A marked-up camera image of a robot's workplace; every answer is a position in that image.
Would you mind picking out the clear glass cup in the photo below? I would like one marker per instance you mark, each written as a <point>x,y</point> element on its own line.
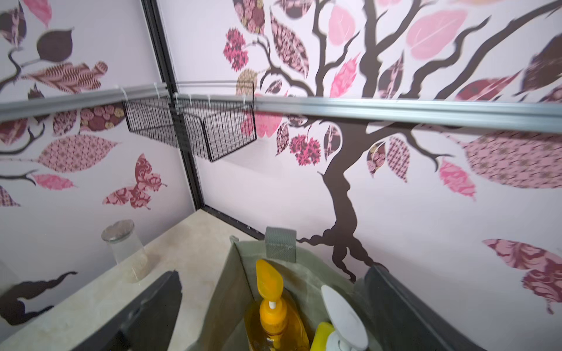
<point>128,250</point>

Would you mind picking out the green fabric shopping bag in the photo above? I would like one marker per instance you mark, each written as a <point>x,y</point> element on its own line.
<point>303,273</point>

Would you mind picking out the black wire basket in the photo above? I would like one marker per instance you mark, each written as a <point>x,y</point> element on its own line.
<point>214,120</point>

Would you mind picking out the large orange pump soap bottle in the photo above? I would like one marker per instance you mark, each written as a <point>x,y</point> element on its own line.
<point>273,323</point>

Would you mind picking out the yellow pump soap bottle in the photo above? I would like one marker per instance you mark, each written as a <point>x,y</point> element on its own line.
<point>345,331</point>

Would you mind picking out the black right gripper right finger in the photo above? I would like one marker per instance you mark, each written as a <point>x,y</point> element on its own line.
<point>399,320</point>

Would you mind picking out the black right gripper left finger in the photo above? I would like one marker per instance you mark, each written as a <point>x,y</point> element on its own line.
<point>146,323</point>

